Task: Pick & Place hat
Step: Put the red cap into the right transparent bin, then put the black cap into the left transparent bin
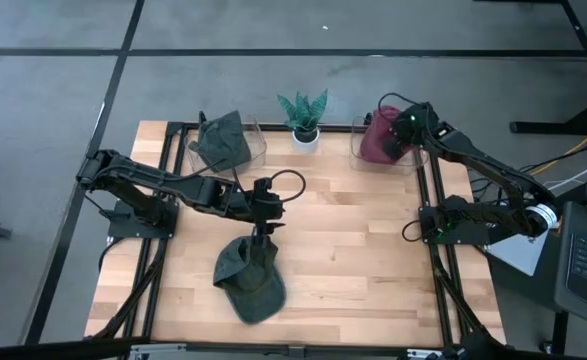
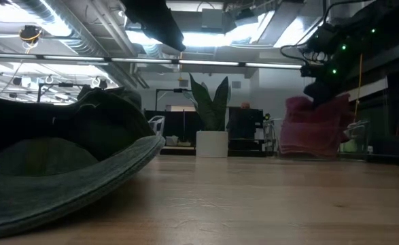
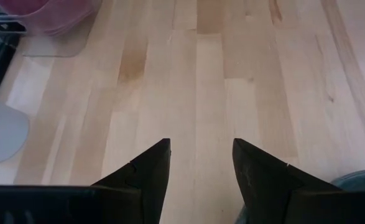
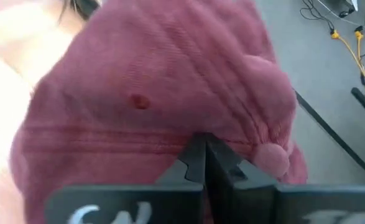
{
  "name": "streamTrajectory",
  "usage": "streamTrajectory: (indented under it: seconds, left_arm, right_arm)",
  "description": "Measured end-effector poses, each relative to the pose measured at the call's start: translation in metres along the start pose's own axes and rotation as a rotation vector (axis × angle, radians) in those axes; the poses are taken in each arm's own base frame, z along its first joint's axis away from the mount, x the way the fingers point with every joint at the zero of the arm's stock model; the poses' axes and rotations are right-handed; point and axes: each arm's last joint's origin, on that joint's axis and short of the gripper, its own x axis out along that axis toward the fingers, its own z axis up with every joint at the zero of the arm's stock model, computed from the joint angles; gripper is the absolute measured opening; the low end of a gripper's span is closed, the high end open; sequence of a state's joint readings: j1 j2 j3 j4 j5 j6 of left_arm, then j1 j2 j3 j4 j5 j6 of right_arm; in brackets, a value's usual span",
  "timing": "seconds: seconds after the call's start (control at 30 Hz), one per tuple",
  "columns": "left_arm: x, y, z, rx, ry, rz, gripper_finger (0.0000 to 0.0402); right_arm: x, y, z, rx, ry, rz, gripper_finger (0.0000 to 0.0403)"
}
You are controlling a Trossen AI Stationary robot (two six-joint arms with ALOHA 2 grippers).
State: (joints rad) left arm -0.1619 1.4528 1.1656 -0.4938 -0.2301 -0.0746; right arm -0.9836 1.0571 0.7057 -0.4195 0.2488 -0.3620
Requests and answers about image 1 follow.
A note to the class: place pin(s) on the silver closed laptop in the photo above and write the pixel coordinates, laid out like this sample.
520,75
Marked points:
515,255

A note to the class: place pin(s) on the black aluminium frame rail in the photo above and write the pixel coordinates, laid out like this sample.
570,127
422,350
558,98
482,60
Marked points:
363,350
136,295
335,128
154,295
464,320
446,320

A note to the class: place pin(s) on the small black post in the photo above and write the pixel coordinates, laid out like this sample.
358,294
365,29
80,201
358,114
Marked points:
368,119
202,118

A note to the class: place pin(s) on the snake plant in white pot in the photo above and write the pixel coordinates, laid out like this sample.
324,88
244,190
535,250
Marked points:
305,120

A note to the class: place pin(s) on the clear plastic bin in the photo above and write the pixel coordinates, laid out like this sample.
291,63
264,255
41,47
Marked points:
355,166
259,147

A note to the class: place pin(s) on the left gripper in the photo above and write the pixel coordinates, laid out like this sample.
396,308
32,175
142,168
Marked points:
267,207

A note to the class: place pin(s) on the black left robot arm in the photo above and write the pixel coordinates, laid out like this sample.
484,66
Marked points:
173,182

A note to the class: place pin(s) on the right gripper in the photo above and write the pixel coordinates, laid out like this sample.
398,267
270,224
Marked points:
418,122

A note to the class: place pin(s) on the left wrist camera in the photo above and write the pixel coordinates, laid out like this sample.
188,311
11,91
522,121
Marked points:
263,185

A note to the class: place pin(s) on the silver metal bracket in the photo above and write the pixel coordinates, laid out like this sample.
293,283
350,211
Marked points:
415,356

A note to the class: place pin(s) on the black desk foot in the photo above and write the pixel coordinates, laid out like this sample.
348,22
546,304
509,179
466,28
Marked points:
573,125

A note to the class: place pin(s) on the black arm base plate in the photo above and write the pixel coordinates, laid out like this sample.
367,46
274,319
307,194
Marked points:
473,239
123,231

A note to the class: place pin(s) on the black diagonal frame brace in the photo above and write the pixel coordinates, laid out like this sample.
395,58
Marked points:
126,300
475,320

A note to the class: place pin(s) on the black side table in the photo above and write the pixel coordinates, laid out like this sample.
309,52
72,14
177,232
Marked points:
528,290

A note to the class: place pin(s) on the dark green baseball cap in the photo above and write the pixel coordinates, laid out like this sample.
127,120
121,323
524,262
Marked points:
250,285
223,142

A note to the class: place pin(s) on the black rounded object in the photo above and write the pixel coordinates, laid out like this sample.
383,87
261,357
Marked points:
478,350

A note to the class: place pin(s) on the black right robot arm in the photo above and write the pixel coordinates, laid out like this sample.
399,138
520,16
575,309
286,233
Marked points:
478,162

